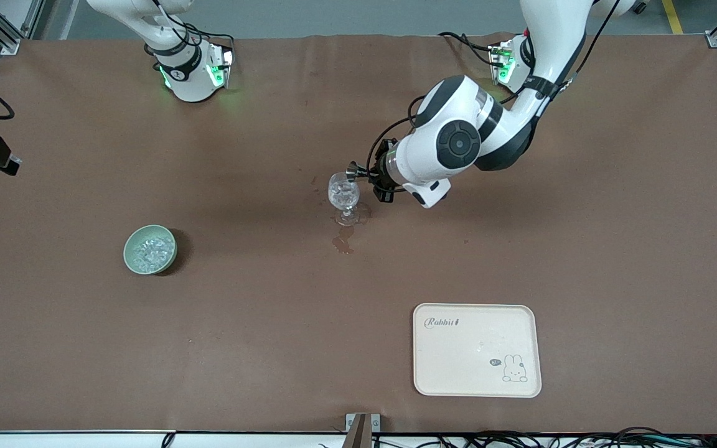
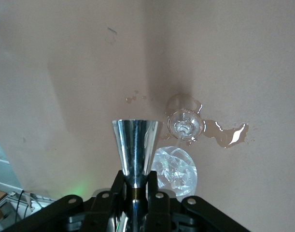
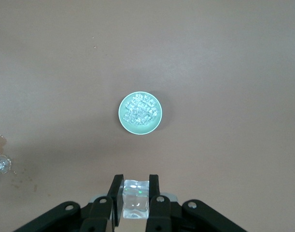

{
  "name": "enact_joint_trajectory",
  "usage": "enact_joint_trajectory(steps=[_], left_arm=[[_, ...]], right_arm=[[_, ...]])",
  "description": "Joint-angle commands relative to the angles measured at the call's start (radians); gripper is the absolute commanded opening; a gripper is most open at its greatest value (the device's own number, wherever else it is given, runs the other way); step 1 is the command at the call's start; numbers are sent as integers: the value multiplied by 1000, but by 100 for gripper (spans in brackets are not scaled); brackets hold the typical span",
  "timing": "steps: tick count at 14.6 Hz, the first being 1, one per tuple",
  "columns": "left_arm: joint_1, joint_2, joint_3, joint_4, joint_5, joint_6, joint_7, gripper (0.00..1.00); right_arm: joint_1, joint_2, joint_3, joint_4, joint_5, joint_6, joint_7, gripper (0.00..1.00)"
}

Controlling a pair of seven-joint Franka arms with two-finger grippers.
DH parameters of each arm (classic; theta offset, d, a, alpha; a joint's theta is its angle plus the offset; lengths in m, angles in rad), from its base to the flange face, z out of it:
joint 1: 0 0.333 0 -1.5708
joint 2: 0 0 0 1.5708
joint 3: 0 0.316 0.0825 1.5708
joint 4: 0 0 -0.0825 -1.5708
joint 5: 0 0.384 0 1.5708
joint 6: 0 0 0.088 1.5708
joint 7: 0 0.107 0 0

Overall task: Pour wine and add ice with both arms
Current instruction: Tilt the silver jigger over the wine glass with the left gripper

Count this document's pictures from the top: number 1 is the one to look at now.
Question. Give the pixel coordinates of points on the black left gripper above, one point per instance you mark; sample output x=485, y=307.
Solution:
x=381, y=175

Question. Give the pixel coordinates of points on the silver metal jigger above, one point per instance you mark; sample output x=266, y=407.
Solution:
x=354, y=170

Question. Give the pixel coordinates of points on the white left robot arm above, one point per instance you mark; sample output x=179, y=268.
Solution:
x=458, y=143

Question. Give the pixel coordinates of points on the clear stemmed wine glass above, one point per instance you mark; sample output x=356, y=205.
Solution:
x=343, y=193

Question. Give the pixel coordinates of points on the clear ice cubes pile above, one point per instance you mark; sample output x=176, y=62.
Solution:
x=150, y=252

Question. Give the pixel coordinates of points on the brown liquid spill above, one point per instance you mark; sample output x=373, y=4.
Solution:
x=343, y=242

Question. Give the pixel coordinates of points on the pale green ceramic bowl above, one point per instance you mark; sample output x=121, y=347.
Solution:
x=131, y=256

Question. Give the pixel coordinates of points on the brown table mat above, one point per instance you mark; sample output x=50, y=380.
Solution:
x=271, y=342

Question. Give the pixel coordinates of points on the cream rabbit print tray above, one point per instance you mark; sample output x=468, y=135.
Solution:
x=458, y=361

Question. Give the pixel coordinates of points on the black caster wheel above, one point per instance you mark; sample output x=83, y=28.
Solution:
x=640, y=6

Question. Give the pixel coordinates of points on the grey metal bracket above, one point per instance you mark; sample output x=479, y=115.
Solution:
x=361, y=429

